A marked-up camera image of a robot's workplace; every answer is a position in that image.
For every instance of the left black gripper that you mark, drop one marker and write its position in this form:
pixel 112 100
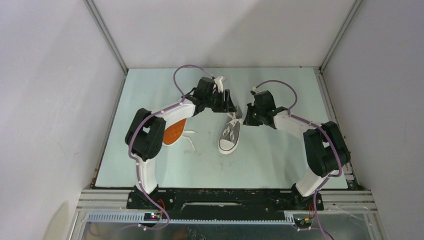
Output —
pixel 226 106

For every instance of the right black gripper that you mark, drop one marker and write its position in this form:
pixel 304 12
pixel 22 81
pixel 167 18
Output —
pixel 248 120

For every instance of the grey canvas sneaker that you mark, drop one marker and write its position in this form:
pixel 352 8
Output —
pixel 230 137

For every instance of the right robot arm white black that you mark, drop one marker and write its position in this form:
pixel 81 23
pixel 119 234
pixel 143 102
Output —
pixel 324 146

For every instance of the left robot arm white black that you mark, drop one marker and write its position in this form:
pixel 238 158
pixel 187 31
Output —
pixel 149 130

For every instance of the overturned sneaker orange sole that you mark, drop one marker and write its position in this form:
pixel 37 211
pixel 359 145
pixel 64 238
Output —
pixel 177 131

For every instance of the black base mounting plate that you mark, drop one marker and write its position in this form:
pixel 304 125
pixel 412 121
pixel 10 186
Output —
pixel 207 204

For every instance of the left circuit board with LEDs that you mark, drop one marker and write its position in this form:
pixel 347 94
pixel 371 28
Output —
pixel 152 216

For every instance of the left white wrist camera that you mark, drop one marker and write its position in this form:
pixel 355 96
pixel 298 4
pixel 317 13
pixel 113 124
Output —
pixel 219 83

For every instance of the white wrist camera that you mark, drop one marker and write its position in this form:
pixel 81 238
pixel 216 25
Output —
pixel 254 90
pixel 219 83

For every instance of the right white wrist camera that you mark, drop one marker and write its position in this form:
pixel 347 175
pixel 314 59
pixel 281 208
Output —
pixel 254 90

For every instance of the right circuit board with wires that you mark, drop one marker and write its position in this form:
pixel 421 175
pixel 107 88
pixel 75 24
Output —
pixel 303 223

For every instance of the aluminium frame rail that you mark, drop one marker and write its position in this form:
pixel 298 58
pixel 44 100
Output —
pixel 110 205

